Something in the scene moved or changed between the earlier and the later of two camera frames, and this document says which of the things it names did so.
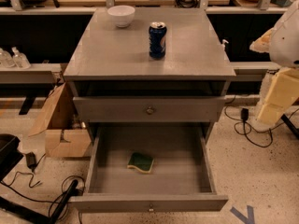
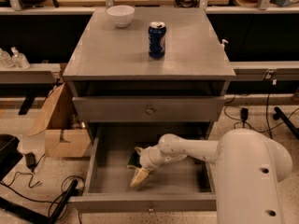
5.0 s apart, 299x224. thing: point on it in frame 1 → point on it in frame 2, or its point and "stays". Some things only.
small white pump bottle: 223,45 stays
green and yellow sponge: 141,161 stays
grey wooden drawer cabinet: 151,93 stays
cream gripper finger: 263,43 → 139,176
